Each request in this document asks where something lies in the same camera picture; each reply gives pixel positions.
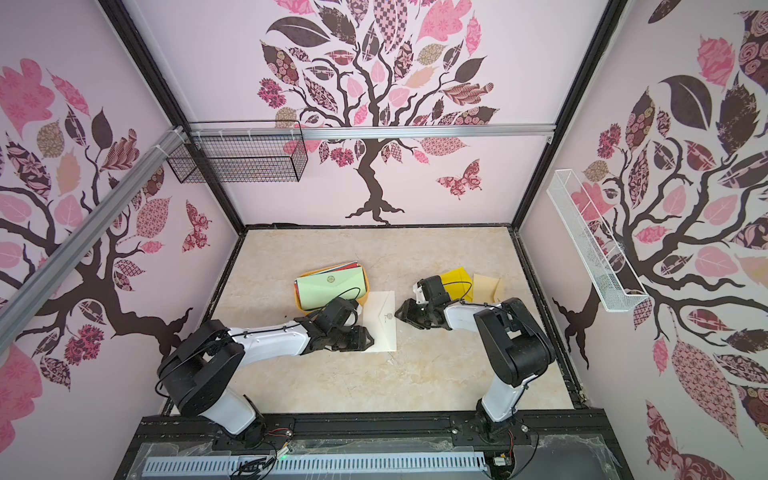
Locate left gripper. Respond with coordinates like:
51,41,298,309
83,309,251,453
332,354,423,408
326,326,374,353

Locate light green envelope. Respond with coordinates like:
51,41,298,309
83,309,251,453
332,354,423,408
295,266,367,312

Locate yellow plastic storage box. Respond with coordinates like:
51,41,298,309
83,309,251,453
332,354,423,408
292,261,370,314

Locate white envelope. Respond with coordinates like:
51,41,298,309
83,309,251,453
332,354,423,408
360,291,397,353

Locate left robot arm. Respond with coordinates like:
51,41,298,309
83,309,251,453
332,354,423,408
156,298,375,448

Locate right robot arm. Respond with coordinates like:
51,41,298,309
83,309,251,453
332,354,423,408
395,276,556,441

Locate yellow envelope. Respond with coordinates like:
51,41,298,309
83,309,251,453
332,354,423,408
439,267,473,302

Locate beige envelope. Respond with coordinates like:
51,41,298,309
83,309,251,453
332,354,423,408
473,274,505,304

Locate white cable duct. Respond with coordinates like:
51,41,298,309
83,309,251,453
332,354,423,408
138,452,488,479

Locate aluminium rail back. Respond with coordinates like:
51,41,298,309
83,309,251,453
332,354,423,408
191,123,556,140

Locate aluminium rail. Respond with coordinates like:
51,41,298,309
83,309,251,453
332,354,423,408
191,123,556,140
1,126,187,351

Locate white wire shelf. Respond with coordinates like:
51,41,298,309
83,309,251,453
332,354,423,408
546,169,650,313

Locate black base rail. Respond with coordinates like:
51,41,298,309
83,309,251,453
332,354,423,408
116,409,631,479

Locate black wire basket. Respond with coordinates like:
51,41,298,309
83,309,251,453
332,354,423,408
166,121,309,183

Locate aluminium rail left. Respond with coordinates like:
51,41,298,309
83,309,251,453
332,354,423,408
1,126,187,351

